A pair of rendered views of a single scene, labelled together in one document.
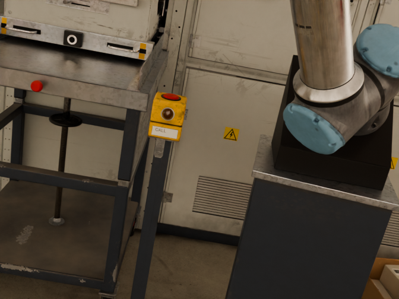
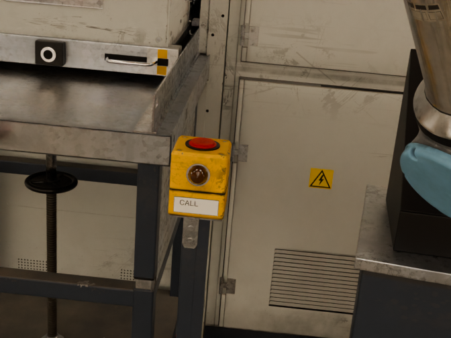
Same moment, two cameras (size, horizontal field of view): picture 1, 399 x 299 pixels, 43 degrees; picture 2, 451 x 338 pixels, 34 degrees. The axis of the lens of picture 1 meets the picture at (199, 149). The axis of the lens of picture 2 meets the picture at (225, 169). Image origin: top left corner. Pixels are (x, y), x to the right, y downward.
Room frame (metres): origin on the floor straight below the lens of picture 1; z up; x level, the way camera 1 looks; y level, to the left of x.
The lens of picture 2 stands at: (0.22, -0.03, 1.24)
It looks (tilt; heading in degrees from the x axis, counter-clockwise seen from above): 20 degrees down; 5
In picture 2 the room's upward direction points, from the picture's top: 5 degrees clockwise
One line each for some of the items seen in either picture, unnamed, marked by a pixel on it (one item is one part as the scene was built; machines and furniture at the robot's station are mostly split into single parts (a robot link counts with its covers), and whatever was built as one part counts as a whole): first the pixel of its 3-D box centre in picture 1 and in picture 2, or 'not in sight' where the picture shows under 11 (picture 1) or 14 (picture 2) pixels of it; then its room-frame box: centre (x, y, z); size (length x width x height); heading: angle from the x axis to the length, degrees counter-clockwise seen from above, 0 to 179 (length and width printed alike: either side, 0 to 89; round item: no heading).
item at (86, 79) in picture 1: (71, 59); (51, 86); (1.73, 0.49, 0.82); 0.68 x 0.62 x 0.06; 2
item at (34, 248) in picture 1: (62, 155); (52, 237); (1.73, 0.50, 0.46); 0.64 x 0.58 x 0.66; 2
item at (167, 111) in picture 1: (167, 114); (197, 176); (1.17, 0.09, 0.87); 0.03 x 0.01 x 0.03; 92
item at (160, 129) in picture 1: (167, 116); (200, 177); (1.22, 0.09, 0.85); 0.08 x 0.08 x 0.10; 2
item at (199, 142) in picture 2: (170, 98); (202, 146); (1.22, 0.09, 0.90); 0.04 x 0.04 x 0.02
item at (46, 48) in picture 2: (72, 38); (49, 52); (1.72, 0.49, 0.90); 0.06 x 0.03 x 0.05; 93
